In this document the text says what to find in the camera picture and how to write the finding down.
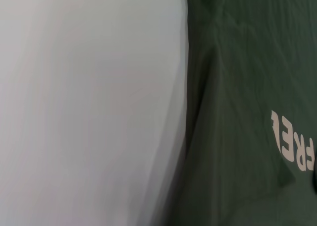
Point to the dark green FREE T-shirt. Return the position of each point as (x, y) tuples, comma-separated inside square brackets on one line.
[(247, 87)]

